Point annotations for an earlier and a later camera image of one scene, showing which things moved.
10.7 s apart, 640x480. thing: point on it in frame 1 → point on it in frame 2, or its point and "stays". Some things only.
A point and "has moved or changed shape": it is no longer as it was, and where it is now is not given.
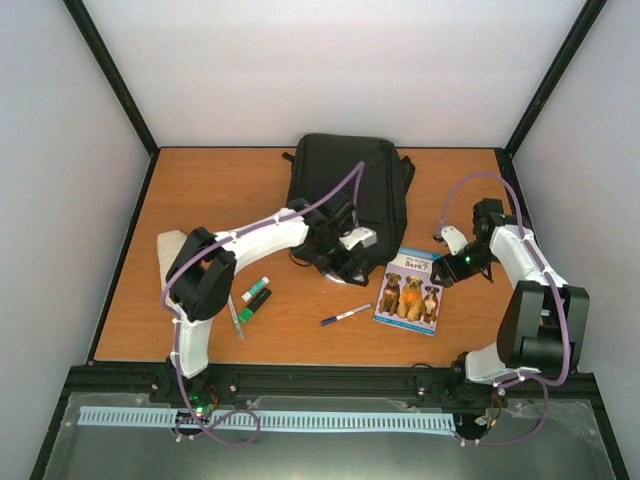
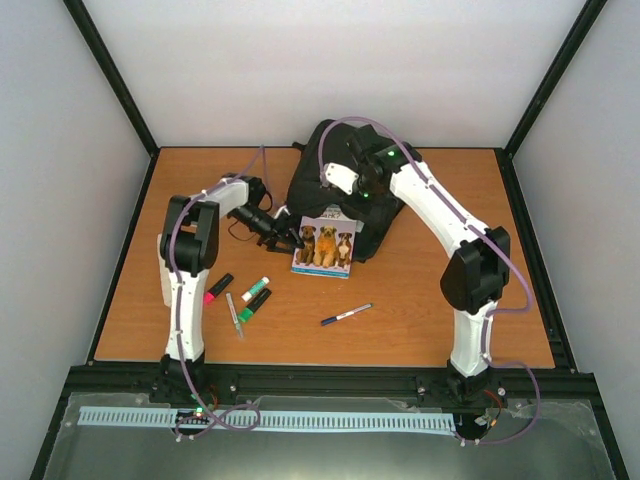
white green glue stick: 256,288 stays
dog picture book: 408,297 has moved or changed shape
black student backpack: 371,172 has moved or changed shape
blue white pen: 343,315 stays
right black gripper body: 478,262 → 372,191
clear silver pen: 235,316 stays
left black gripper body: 333,260 → 266,230
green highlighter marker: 246,314 stays
